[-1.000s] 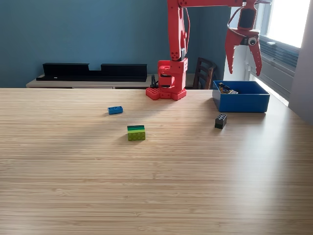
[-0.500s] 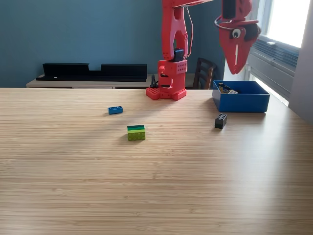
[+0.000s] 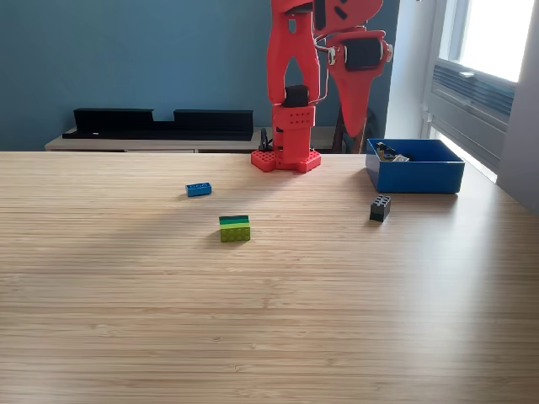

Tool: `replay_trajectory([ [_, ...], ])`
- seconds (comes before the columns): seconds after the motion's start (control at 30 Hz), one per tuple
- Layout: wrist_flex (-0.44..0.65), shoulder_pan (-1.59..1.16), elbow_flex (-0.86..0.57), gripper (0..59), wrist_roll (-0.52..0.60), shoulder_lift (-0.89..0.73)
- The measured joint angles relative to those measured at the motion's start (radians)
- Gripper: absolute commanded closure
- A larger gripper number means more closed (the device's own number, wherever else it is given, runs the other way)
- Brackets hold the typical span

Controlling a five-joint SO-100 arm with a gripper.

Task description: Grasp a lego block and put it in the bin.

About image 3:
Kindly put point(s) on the grey radiator unit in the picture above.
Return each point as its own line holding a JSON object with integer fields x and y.
{"x": 467, "y": 109}

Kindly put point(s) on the bright window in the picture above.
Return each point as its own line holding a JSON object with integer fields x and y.
{"x": 492, "y": 33}

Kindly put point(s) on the blue plastic bin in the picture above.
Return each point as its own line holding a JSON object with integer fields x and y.
{"x": 417, "y": 179}

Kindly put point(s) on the green brick stack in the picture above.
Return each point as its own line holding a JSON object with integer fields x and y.
{"x": 234, "y": 231}

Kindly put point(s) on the yellow toy digger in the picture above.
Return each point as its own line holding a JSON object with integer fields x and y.
{"x": 385, "y": 152}

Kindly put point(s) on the black brick stack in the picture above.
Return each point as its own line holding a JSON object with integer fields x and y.
{"x": 380, "y": 209}

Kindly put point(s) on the small blue brick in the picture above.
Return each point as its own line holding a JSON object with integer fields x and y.
{"x": 198, "y": 190}

